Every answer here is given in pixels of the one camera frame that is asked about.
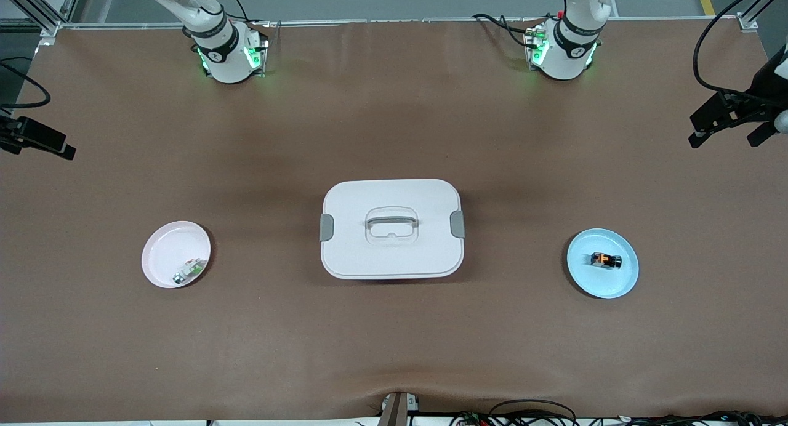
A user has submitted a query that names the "table edge camera mount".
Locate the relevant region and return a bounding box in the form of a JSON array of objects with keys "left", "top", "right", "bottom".
[{"left": 377, "top": 390, "right": 420, "bottom": 426}]

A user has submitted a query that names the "left arm base cable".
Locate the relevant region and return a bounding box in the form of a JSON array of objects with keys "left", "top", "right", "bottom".
[{"left": 471, "top": 12, "right": 542, "bottom": 48}]

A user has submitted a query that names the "black looped cable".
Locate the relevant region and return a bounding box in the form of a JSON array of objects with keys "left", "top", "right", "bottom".
[{"left": 488, "top": 399, "right": 577, "bottom": 426}]

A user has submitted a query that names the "aluminium frame corner post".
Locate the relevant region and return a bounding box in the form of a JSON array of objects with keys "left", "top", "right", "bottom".
[
  {"left": 0, "top": 0, "right": 85, "bottom": 45},
  {"left": 736, "top": 0, "right": 788, "bottom": 33}
]

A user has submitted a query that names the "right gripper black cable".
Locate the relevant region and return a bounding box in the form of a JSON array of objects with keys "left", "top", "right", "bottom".
[{"left": 0, "top": 58, "right": 52, "bottom": 111}]

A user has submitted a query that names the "white lidded storage box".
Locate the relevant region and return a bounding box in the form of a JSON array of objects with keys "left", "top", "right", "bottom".
[{"left": 319, "top": 179, "right": 467, "bottom": 281}]

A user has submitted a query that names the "green push-button switch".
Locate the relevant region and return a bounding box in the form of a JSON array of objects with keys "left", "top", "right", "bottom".
[{"left": 172, "top": 259, "right": 207, "bottom": 286}]

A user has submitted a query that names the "pink round plate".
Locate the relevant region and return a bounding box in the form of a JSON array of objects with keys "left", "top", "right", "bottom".
[{"left": 141, "top": 220, "right": 212, "bottom": 289}]

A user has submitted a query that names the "light blue round plate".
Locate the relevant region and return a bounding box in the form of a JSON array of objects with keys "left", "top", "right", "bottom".
[{"left": 566, "top": 228, "right": 640, "bottom": 299}]

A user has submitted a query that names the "brown table mat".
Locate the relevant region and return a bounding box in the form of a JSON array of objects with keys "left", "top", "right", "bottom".
[{"left": 0, "top": 17, "right": 788, "bottom": 424}]

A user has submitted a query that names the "tangled cable bundle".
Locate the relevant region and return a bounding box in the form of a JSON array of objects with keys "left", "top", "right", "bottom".
[{"left": 449, "top": 410, "right": 788, "bottom": 426}]

